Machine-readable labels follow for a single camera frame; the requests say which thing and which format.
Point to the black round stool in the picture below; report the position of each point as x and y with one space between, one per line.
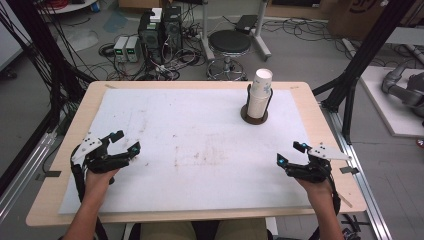
229 43

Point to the aluminium rail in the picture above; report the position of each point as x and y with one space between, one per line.
23 180
366 193

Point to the dark round cup holder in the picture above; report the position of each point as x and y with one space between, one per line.
254 120

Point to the white metal stand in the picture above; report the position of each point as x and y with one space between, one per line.
261 40

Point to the white round table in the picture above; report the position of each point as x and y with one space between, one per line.
66 6

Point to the white board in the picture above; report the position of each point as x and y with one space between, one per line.
386 110

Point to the grey bench power supply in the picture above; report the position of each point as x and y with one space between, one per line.
132 49
120 49

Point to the black computer tower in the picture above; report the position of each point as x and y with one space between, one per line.
173 28
150 36

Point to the person's right hand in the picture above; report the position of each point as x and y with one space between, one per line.
318 191

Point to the white foam table mat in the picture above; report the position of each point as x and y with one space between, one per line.
200 150

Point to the person's left hand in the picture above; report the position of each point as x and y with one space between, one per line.
98 183

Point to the black metal frame post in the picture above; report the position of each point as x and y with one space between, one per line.
363 56
43 53

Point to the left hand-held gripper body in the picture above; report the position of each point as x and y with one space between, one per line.
96 160

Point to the stack of white paper cups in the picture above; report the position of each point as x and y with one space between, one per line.
260 95

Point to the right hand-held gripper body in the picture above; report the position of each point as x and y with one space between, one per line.
313 170

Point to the black flat box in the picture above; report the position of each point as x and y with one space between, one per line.
246 24

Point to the brown cardboard box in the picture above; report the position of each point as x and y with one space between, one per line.
356 16

